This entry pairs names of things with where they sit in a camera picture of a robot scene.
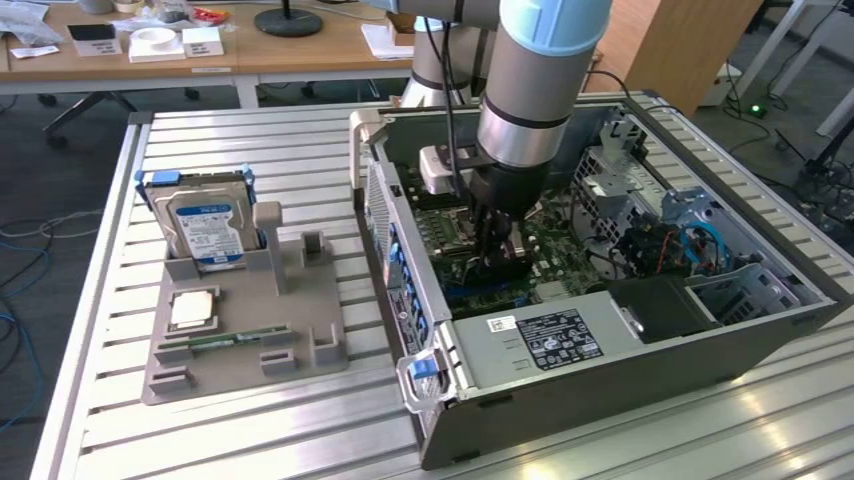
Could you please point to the grey power supply unit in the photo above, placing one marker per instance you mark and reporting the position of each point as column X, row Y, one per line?
column 534, row 340

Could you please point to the white table frame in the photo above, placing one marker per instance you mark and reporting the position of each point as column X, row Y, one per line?
column 757, row 57

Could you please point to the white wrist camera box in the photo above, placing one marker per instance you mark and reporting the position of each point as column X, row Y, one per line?
column 437, row 170

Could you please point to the black round lamp base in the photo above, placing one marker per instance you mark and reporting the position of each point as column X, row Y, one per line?
column 288, row 25

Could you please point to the grey cup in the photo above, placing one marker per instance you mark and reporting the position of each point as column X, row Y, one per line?
column 97, row 6

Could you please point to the silver CPU chip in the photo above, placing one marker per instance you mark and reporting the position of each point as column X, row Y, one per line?
column 191, row 310

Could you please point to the white floor box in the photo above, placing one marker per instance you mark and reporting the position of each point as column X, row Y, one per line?
column 724, row 90

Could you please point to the wooden desk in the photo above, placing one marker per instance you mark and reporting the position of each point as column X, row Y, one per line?
column 67, row 67

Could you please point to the CPU socket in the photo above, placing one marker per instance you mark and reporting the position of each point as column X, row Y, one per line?
column 464, row 227

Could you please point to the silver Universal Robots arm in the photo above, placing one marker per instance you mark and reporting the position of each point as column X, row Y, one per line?
column 534, row 100

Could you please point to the clear plastic bag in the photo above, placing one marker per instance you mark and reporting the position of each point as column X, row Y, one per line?
column 27, row 27

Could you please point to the green RAM stick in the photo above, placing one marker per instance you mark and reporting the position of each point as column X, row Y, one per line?
column 217, row 340

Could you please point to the installed RAM stick with label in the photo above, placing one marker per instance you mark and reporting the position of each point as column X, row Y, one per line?
column 457, row 252

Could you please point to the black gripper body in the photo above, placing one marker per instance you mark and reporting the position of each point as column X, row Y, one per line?
column 510, row 192

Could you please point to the white tape roll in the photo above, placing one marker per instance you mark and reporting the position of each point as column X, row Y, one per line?
column 141, row 35

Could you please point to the flat white box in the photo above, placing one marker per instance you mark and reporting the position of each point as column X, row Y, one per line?
column 157, row 56

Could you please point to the open grey PC case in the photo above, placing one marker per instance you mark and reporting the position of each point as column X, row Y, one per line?
column 601, row 400

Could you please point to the hard disk in blue caddy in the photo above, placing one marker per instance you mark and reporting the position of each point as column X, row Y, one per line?
column 201, row 225

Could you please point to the green lit power device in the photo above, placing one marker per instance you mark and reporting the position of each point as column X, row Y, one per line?
column 757, row 108

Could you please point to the silver chipset heatsink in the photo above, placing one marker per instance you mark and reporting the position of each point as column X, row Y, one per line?
column 554, row 291

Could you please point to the white paper stack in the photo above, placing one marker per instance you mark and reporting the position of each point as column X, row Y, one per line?
column 384, row 45

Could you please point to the white labelled box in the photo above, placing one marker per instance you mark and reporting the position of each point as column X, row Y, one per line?
column 201, row 42

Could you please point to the small beige bowl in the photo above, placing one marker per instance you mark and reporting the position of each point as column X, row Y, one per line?
column 129, row 5

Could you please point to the wooden cabinet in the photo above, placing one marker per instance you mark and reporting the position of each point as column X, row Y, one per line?
column 668, row 50

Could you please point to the white paper card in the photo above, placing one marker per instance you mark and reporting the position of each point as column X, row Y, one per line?
column 34, row 51

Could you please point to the red packet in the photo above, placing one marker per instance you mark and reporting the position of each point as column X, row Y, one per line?
column 209, row 17

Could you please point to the perforated metal drive cage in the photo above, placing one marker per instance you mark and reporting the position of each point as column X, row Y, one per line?
column 614, row 200

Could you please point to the grey plastic parts rack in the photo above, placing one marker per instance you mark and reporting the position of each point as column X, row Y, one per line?
column 268, row 310

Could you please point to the green motherboard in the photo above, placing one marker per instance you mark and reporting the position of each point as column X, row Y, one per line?
column 568, row 260

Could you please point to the metal disk bay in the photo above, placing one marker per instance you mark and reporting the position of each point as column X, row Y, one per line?
column 748, row 295

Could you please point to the black and white sign box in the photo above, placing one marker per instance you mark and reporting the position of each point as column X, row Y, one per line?
column 94, row 32

